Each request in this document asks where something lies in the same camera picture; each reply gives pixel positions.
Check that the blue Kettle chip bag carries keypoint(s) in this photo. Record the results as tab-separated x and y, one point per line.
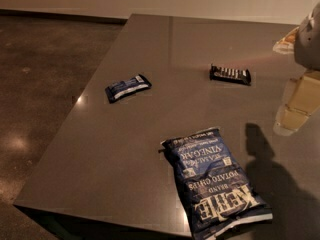
214	190

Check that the black chocolate rxbar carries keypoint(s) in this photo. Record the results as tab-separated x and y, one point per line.
230	75

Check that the blue rxbar wrapper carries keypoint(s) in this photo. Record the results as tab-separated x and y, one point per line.
121	89

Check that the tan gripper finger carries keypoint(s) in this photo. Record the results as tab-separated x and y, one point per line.
301	98
286	44

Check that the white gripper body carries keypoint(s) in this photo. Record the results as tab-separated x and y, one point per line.
308	44

